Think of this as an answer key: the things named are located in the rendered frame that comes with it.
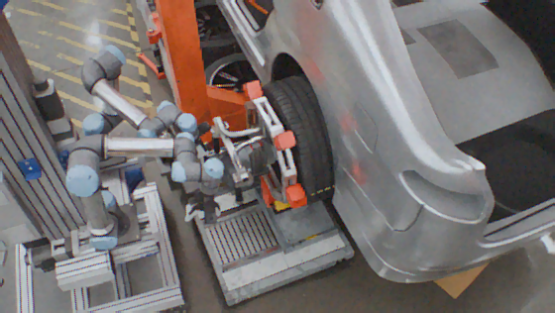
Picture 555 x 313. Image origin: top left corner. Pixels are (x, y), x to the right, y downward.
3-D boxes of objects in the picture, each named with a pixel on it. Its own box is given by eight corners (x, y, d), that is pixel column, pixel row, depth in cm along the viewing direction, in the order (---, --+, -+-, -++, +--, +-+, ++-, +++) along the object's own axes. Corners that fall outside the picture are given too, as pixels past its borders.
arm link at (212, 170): (202, 156, 196) (224, 156, 199) (198, 173, 204) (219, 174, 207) (203, 171, 191) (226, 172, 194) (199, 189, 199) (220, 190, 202)
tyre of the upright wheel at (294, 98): (291, 51, 271) (296, 143, 316) (250, 61, 265) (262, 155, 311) (351, 120, 225) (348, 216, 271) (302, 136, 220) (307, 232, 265)
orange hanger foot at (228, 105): (293, 115, 325) (293, 74, 298) (215, 140, 312) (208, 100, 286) (282, 98, 334) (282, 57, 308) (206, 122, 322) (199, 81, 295)
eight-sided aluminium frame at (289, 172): (296, 217, 270) (297, 152, 228) (284, 221, 269) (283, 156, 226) (258, 146, 302) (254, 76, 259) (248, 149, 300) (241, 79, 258)
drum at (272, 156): (280, 165, 266) (280, 149, 255) (243, 179, 261) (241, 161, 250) (271, 147, 274) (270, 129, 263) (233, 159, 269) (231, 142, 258)
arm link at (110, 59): (96, 123, 266) (84, 54, 220) (116, 106, 274) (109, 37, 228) (112, 136, 264) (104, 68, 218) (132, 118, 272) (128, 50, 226)
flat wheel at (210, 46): (158, 47, 410) (153, 24, 392) (218, 12, 439) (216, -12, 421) (210, 84, 381) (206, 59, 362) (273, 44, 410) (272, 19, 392)
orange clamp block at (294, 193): (298, 190, 252) (306, 204, 247) (284, 195, 250) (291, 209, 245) (299, 181, 247) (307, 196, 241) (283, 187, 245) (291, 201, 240)
